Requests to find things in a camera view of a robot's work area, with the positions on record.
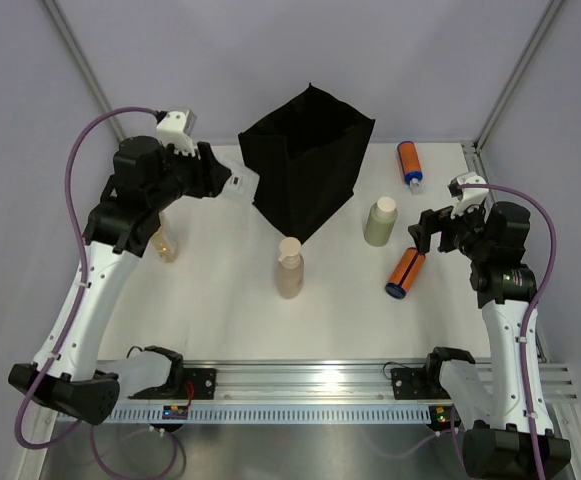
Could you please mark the green bottle white cap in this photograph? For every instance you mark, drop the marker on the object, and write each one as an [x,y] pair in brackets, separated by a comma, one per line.
[380,222]

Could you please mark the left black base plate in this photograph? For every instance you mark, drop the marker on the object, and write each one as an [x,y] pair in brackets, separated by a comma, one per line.
[195,383]

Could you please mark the right side aluminium rail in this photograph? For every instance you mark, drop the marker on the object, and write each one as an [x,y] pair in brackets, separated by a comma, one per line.
[473,159]

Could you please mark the orange tube near bag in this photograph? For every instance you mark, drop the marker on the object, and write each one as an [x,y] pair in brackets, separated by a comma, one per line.
[410,166]

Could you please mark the orange tube front right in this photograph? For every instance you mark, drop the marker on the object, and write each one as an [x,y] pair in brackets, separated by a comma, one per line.
[405,273]

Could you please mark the right aluminium corner post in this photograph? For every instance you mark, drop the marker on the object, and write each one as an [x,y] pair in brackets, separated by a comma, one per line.
[530,51]

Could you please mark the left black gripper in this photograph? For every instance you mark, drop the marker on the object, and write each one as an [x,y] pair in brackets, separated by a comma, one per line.
[208,174]

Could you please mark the aluminium corner post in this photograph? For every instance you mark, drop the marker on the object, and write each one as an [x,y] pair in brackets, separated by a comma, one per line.
[59,22]
[530,51]

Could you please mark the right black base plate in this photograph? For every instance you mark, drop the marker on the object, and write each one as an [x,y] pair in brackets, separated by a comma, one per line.
[416,384]

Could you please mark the amber liquid clear bottle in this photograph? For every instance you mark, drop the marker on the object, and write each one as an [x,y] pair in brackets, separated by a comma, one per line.
[165,241]

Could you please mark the black canvas bag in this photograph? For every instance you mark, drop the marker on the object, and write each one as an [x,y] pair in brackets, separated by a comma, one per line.
[308,154]

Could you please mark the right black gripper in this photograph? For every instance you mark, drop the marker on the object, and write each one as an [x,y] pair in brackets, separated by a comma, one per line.
[422,232]

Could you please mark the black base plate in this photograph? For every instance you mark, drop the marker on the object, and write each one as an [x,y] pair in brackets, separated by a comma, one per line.
[195,383]
[416,384]

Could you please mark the left aluminium corner post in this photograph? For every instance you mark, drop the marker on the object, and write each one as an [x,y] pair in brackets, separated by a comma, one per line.
[59,22]

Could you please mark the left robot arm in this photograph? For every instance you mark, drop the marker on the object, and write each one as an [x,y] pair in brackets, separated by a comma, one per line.
[66,375]

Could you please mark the aluminium front rail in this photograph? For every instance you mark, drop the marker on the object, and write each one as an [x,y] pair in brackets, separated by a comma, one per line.
[300,381]

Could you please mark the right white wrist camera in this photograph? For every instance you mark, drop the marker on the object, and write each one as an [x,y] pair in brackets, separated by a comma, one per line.
[469,190]

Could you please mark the aluminium rail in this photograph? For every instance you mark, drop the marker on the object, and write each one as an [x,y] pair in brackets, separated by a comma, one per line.
[473,159]
[300,381]

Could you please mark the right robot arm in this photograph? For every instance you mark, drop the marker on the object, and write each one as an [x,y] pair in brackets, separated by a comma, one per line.
[508,431]

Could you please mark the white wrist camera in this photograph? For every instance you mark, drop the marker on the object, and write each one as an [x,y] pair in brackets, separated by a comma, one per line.
[174,128]
[469,190]

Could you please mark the white slotted cable duct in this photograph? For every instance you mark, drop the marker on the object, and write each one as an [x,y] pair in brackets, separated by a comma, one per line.
[278,414]

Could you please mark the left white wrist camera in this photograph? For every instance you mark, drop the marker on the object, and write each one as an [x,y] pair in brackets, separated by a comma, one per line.
[174,128]

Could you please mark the beige pump bottle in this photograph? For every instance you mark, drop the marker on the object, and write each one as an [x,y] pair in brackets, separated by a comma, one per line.
[289,275]

